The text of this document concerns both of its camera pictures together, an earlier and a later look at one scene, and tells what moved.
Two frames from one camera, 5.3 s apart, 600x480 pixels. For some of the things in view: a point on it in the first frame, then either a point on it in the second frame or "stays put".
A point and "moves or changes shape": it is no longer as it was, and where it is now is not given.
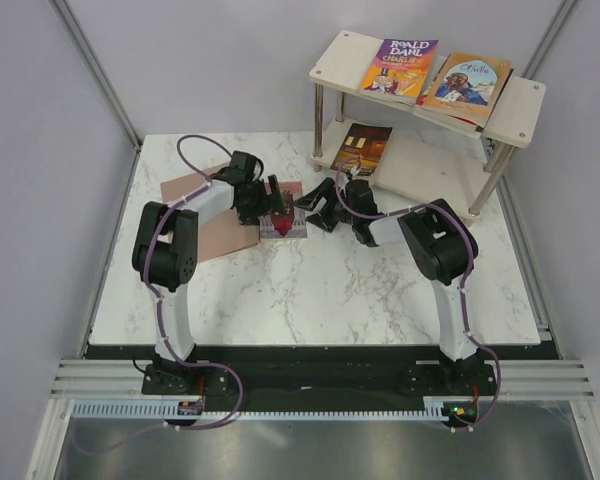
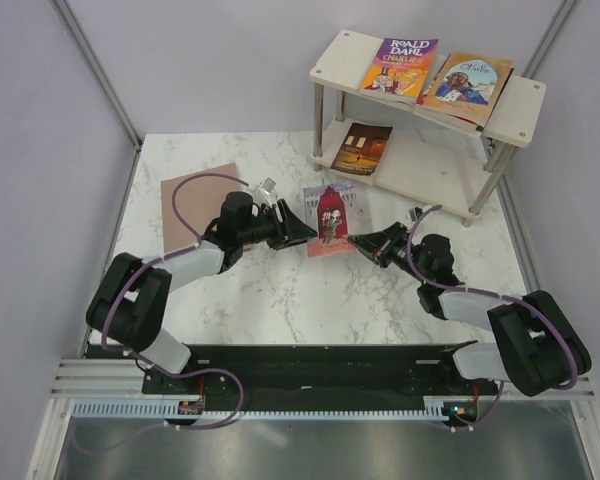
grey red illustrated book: (292, 223) moves or changes shape
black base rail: (307, 377) stays put
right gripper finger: (316, 200) to (395, 234)
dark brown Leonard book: (361, 147) stays put
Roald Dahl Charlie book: (398, 70) stays put
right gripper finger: (323, 222) to (372, 245)
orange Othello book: (470, 87) stays put
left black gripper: (271, 204) to (296, 230)
